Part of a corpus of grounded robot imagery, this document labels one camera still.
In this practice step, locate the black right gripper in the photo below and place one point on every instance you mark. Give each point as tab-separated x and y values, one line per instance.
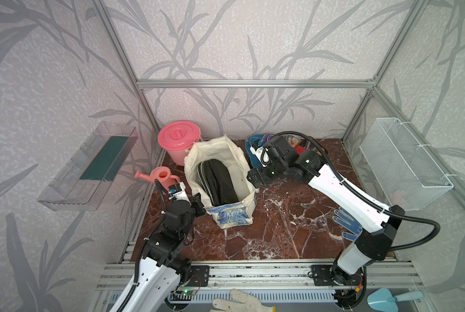
262	180

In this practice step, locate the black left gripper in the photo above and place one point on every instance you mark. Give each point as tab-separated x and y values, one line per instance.
197	205

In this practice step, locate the red trimmed paddle case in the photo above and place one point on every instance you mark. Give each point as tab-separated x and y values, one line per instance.
305	145

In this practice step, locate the canvas tote bag starry print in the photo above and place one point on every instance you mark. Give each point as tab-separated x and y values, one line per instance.
225	150

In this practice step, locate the clear paddle case teal paddle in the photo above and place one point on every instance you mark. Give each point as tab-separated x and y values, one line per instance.
293	140

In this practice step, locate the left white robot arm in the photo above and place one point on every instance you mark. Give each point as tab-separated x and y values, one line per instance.
161	267

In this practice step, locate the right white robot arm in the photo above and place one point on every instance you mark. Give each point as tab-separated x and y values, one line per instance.
380	222

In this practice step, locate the pink watering can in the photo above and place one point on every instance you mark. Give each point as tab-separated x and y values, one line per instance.
163	174

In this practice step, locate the green paddle case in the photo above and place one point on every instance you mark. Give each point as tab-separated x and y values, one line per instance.
204	180

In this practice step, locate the pink bucket with lid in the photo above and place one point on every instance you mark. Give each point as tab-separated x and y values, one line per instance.
178	138

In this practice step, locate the blue dotted work glove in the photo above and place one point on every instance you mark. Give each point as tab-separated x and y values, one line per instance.
352	228

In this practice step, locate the white work glove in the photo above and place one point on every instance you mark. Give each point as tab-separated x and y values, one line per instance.
240	301

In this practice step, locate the light blue garden trowel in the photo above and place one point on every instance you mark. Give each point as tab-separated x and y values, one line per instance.
383	300

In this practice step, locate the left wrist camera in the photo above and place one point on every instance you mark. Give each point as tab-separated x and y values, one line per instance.
177	192

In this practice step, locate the aluminium cage frame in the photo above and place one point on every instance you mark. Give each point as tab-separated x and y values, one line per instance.
372	85

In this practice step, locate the clear plastic wall tray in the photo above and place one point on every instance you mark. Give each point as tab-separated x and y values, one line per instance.
86	178

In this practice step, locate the white wire wall basket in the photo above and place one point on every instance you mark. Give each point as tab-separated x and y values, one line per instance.
405	170

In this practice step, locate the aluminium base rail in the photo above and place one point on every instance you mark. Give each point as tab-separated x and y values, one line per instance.
295	273

